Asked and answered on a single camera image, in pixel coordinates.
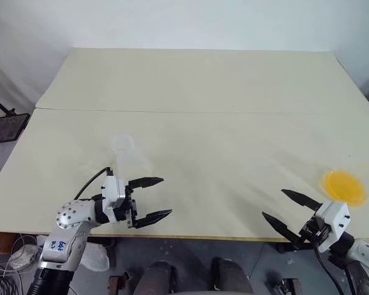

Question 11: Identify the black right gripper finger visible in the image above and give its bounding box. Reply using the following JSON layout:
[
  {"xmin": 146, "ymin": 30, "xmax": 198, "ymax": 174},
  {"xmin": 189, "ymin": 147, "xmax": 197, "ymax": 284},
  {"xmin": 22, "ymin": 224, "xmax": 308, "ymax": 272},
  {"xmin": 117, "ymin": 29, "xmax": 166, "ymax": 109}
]
[
  {"xmin": 261, "ymin": 211, "xmax": 305, "ymax": 250},
  {"xmin": 280, "ymin": 189, "xmax": 323, "ymax": 210}
]

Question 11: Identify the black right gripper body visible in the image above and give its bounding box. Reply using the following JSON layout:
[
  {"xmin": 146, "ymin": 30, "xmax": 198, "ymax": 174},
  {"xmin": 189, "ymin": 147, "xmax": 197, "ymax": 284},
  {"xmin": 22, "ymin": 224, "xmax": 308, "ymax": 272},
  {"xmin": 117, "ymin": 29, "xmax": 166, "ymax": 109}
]
[{"xmin": 295, "ymin": 211, "xmax": 331, "ymax": 246}]

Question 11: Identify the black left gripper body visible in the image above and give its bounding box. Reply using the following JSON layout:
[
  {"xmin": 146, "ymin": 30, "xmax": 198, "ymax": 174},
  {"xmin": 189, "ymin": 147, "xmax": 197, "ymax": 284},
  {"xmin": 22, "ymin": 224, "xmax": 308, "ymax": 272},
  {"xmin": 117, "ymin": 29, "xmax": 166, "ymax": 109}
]
[{"xmin": 112, "ymin": 181, "xmax": 140, "ymax": 230}]

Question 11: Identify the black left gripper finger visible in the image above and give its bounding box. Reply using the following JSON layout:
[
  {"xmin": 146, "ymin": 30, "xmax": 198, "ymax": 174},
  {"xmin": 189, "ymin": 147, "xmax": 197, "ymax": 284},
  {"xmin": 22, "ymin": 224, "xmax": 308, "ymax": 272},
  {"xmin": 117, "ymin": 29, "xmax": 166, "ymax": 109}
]
[
  {"xmin": 128, "ymin": 176, "xmax": 165, "ymax": 190},
  {"xmin": 130, "ymin": 208, "xmax": 173, "ymax": 230}
]

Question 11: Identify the clear plastic cup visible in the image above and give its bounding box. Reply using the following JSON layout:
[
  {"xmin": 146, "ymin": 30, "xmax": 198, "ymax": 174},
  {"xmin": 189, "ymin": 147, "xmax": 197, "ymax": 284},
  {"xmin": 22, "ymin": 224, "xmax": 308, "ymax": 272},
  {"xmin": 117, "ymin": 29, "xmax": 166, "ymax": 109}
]
[{"xmin": 110, "ymin": 134, "xmax": 153, "ymax": 182}]

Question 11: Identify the large clear flask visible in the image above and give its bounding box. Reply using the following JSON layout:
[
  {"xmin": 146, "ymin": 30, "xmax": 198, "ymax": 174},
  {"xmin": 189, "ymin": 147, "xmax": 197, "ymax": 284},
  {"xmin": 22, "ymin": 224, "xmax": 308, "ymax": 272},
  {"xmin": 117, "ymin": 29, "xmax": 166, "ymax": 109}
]
[{"xmin": 318, "ymin": 156, "xmax": 369, "ymax": 210}]

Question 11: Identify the clear plastic bag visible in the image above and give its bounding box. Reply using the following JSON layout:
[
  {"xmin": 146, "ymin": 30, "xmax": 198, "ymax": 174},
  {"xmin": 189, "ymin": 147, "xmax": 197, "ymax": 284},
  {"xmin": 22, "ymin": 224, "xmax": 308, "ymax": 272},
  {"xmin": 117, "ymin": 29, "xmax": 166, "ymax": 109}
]
[{"xmin": 79, "ymin": 242, "xmax": 111, "ymax": 273}]

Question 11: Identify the dark rounded grey shape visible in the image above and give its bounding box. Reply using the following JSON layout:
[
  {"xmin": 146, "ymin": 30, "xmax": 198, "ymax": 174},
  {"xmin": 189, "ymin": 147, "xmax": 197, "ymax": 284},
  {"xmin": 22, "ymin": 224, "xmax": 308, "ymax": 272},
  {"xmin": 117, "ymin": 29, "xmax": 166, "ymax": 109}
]
[
  {"xmin": 143, "ymin": 260, "xmax": 177, "ymax": 295},
  {"xmin": 210, "ymin": 257, "xmax": 255, "ymax": 295}
]

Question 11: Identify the black mesh tray stand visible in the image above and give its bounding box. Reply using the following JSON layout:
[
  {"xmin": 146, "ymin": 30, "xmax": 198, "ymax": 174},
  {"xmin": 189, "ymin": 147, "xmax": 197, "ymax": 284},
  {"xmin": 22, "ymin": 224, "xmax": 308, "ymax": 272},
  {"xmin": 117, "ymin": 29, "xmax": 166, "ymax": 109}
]
[{"xmin": 0, "ymin": 88, "xmax": 31, "ymax": 145}]

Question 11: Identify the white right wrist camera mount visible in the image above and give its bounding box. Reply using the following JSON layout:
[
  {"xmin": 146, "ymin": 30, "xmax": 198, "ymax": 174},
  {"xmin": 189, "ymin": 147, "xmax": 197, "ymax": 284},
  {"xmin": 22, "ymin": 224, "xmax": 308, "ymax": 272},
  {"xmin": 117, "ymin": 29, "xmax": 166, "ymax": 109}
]
[{"xmin": 315, "ymin": 201, "xmax": 351, "ymax": 253}]

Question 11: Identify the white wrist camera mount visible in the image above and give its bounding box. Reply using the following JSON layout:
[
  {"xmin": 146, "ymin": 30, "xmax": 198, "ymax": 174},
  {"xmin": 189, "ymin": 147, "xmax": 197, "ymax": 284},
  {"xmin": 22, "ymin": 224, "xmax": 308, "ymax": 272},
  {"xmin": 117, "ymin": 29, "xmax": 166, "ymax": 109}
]
[
  {"xmin": 315, "ymin": 201, "xmax": 351, "ymax": 253},
  {"xmin": 100, "ymin": 175, "xmax": 129, "ymax": 222}
]

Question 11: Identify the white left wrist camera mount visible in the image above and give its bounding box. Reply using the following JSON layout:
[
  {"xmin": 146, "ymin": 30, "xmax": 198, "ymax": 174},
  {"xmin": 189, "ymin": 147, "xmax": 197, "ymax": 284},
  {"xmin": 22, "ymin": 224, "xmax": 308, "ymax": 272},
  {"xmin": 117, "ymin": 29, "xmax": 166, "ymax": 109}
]
[{"xmin": 100, "ymin": 175, "xmax": 129, "ymax": 222}]

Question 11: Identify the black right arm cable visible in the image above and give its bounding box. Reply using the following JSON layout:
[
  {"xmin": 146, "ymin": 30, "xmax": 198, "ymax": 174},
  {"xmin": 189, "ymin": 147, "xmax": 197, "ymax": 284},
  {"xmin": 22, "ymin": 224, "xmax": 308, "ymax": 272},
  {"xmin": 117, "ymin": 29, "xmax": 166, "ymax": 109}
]
[{"xmin": 313, "ymin": 241, "xmax": 339, "ymax": 295}]

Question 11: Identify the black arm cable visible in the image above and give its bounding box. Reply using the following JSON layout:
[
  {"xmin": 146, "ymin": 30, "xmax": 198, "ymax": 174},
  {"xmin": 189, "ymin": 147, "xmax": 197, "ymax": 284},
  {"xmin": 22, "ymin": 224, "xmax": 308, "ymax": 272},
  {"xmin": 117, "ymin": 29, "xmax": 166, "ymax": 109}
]
[
  {"xmin": 73, "ymin": 167, "xmax": 114, "ymax": 202},
  {"xmin": 313, "ymin": 241, "xmax": 339, "ymax": 295}
]

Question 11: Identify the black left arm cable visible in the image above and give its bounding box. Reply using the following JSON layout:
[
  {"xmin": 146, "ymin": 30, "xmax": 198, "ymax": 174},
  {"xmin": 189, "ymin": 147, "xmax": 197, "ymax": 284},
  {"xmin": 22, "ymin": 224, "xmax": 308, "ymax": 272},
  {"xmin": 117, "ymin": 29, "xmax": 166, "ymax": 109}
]
[{"xmin": 73, "ymin": 167, "xmax": 114, "ymax": 202}]

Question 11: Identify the rusty metal bracket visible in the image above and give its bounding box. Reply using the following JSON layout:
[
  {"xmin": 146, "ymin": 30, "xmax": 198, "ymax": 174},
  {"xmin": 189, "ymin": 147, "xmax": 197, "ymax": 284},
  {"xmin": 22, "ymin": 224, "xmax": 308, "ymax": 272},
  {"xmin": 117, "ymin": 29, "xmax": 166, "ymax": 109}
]
[
  {"xmin": 266, "ymin": 269, "xmax": 302, "ymax": 295},
  {"xmin": 108, "ymin": 267, "xmax": 133, "ymax": 295}
]

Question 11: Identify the tangle of white cables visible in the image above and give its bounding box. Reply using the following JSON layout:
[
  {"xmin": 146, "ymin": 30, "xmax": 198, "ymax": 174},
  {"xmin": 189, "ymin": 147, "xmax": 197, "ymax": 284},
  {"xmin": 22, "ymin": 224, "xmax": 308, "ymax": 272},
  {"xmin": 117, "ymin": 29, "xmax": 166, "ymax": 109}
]
[{"xmin": 0, "ymin": 233, "xmax": 47, "ymax": 295}]

